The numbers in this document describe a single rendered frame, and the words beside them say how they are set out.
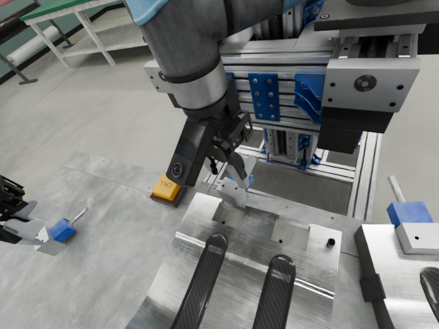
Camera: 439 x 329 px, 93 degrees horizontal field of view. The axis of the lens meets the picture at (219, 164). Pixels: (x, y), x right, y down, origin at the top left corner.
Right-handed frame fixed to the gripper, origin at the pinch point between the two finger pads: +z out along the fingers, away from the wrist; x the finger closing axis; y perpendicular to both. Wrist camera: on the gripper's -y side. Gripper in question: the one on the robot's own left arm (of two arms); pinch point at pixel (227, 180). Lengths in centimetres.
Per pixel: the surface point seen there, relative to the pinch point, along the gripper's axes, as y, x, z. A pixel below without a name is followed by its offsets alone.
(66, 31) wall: 210, 705, 74
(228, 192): -1.5, -0.7, 2.1
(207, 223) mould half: -9.8, -2.9, -1.5
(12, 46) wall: 81, 675, 46
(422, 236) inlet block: 4.9, -30.8, -0.8
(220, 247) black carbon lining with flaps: -11.8, -7.2, -1.1
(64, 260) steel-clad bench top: -35.3, 28.1, 7.5
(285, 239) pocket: -4.6, -15.2, 1.2
